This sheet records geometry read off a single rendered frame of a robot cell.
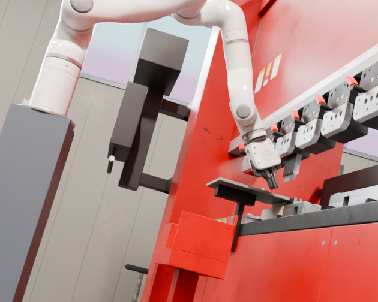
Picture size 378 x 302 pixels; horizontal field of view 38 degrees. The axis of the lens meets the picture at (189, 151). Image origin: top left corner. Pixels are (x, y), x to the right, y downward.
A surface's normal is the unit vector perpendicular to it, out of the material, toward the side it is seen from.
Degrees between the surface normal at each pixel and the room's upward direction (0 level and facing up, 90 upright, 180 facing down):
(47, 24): 90
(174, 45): 90
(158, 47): 90
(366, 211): 90
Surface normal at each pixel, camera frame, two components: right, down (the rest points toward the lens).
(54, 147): 0.13, -0.21
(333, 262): -0.94, -0.29
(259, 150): 0.33, -0.31
